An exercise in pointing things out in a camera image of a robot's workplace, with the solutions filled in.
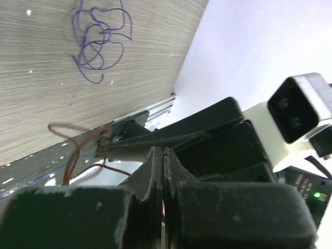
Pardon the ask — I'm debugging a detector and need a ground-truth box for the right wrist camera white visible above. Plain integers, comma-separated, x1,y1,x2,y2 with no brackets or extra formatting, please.
244,73,331,172

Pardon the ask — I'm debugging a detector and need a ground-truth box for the brown thin cable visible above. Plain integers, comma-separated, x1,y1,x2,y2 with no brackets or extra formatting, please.
48,122,130,186

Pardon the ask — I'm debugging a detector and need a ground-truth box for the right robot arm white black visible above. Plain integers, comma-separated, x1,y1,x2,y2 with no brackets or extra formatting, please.
95,97,331,225

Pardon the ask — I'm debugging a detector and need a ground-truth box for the aluminium frame rail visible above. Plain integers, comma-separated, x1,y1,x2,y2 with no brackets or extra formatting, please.
114,94,177,122

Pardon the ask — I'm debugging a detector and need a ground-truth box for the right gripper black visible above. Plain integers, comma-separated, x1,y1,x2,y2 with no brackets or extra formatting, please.
106,97,277,183

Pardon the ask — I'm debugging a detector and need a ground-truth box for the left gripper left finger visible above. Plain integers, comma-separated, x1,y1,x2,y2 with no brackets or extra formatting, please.
1,147,163,248

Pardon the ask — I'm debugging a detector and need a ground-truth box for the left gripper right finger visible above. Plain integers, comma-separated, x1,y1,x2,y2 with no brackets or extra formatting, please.
163,148,317,248

